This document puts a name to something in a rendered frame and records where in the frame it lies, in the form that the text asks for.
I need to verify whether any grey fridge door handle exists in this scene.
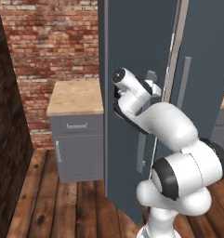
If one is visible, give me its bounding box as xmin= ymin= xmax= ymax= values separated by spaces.
xmin=177 ymin=56 xmax=192 ymax=110

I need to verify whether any dark grey freezer door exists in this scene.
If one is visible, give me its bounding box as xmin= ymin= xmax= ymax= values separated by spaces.
xmin=107 ymin=0 xmax=181 ymax=227

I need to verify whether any silver drawer handle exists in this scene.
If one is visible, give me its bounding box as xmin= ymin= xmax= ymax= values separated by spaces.
xmin=65 ymin=122 xmax=88 ymax=130

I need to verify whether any dark grey fridge door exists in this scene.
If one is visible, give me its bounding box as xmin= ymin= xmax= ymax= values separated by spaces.
xmin=153 ymin=0 xmax=224 ymax=162

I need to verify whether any grey freezer door handle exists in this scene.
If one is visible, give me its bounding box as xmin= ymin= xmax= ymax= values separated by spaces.
xmin=136 ymin=70 xmax=158 ymax=174

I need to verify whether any grey cabinet with wooden top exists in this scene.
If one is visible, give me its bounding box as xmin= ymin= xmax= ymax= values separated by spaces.
xmin=46 ymin=79 xmax=105 ymax=184

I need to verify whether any grey cabinet door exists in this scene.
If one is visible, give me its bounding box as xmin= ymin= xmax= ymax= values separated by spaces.
xmin=52 ymin=134 xmax=105 ymax=183

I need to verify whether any grey drawer front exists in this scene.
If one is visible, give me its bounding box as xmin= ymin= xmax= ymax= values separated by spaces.
xmin=49 ymin=113 xmax=105 ymax=138

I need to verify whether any silver cabinet door handle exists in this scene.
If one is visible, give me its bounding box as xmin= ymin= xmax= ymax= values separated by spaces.
xmin=54 ymin=140 xmax=63 ymax=165

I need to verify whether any dark grey fridge body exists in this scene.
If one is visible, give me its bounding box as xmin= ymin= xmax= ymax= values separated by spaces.
xmin=97 ymin=0 xmax=110 ymax=198

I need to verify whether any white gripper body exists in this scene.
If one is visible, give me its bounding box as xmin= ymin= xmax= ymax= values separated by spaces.
xmin=144 ymin=79 xmax=163 ymax=98

